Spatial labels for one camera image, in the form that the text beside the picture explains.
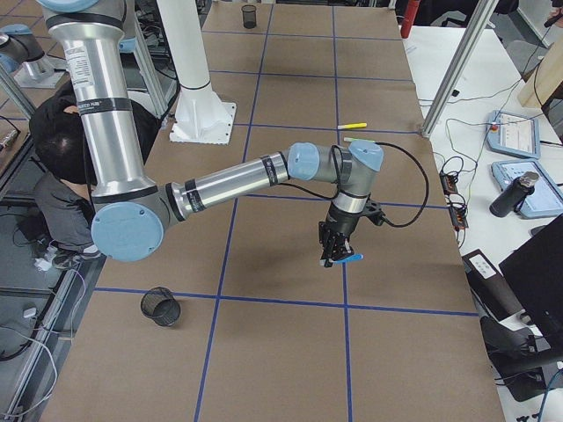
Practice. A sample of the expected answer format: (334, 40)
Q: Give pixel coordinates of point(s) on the aluminium frame post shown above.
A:
(468, 42)

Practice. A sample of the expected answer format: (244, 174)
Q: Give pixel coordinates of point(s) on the person in black jacket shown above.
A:
(89, 148)

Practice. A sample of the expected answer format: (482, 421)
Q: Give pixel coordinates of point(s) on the far black mesh cup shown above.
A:
(249, 16)

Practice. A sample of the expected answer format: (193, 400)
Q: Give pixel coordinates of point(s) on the yellow highlighter marker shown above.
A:
(351, 126)

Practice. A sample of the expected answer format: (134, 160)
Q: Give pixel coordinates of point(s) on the red fire extinguisher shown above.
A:
(409, 17)

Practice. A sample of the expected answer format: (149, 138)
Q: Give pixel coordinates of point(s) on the upper teach pendant tablet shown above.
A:
(513, 134)

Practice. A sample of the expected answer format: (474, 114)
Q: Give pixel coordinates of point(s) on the near black mesh cup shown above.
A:
(159, 305)

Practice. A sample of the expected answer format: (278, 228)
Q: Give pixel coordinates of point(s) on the lower teach pendant tablet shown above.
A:
(546, 201)

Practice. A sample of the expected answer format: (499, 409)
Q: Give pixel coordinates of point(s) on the black water bottle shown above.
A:
(513, 196)

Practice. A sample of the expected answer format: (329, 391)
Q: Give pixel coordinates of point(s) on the brown paper table cover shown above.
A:
(266, 333)

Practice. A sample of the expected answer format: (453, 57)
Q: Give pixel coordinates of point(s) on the blue capped marker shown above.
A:
(330, 262)

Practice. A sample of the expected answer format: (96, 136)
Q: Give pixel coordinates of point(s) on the teach pendant tablet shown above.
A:
(546, 201)
(513, 134)

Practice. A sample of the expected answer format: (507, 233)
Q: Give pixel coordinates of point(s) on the black monitor with stand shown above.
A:
(522, 298)

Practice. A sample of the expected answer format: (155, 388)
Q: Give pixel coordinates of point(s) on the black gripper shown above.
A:
(341, 222)

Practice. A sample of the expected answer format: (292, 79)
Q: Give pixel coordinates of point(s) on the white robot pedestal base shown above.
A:
(200, 115)

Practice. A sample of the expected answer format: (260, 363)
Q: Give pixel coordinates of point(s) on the black mesh cup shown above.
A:
(159, 305)
(249, 16)

